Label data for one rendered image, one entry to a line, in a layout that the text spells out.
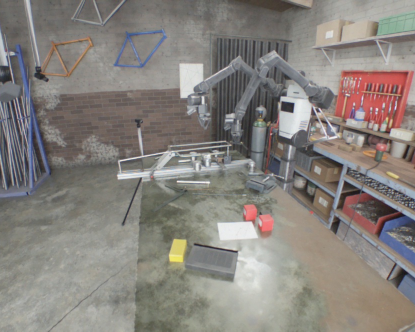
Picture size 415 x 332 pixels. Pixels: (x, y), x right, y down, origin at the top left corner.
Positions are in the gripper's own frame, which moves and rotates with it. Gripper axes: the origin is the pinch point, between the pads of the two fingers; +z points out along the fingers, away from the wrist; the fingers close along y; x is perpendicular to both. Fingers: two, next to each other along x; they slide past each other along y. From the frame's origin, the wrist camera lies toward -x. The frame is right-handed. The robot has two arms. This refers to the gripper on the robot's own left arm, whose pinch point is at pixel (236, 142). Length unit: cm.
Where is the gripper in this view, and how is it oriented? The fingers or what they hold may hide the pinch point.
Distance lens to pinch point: 166.0
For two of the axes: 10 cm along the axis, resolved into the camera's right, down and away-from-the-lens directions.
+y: -4.9, 3.3, -8.1
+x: 8.7, 1.9, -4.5
